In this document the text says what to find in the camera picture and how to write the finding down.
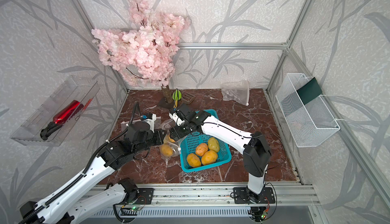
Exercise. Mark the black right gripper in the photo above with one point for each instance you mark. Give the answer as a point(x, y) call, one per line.
point(174, 133)

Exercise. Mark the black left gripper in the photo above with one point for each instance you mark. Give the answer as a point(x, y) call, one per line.
point(160, 138)

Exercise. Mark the clear zipper bag with dots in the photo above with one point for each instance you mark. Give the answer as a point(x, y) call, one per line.
point(126, 126)

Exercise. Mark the orange potato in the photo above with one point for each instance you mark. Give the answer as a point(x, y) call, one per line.
point(201, 149)
point(166, 150)

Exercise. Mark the large brown potato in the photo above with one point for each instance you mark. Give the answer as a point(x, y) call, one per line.
point(209, 157)

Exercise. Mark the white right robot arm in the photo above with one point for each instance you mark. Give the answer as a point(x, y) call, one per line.
point(256, 155)

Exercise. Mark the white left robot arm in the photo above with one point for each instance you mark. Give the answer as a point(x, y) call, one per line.
point(65, 205)

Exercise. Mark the green toy shovel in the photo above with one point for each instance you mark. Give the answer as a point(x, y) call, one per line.
point(176, 96)

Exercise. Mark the green-yellow potato right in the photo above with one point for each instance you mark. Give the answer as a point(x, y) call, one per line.
point(213, 144)

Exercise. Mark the teal plastic basket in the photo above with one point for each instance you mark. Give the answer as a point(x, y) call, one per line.
point(189, 144)

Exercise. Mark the pink cherry blossom tree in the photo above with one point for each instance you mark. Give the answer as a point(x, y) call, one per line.
point(144, 55)

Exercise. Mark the dark green card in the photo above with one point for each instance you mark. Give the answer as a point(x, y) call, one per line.
point(310, 91)

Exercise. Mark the clear acrylic wall shelf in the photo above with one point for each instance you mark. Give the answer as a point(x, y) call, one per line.
point(74, 88)

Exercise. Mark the white wire wall basket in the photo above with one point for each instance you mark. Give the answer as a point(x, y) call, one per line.
point(310, 125)

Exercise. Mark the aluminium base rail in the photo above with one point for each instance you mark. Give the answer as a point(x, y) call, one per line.
point(192, 200)

